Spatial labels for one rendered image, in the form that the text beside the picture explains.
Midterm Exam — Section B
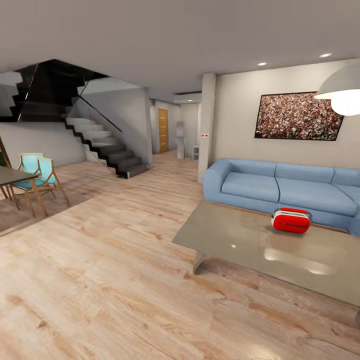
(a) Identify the radio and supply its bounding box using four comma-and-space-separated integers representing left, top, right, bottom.
271, 208, 311, 234

